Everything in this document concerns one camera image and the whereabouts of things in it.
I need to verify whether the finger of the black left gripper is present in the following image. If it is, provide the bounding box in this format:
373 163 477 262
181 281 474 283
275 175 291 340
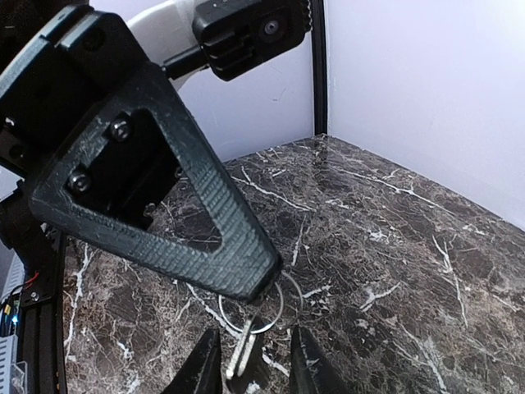
30 62 282 300

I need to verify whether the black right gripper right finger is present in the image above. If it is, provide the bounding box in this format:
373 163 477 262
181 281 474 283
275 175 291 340
289 326 349 394

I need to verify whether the white slotted cable duct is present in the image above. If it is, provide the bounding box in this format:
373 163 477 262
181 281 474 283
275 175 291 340
1 255 27 393

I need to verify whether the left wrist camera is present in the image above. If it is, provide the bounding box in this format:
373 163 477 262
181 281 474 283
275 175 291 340
127 1 312 89

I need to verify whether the silver keyring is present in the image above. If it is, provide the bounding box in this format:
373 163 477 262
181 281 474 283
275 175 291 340
217 272 305 334

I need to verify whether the black left corner post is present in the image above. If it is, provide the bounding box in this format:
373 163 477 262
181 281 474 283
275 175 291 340
309 0 328 135

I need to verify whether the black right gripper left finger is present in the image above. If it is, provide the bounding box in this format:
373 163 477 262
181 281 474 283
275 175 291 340
162 328 223 394

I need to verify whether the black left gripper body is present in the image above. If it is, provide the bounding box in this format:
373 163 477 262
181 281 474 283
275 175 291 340
0 6 181 231

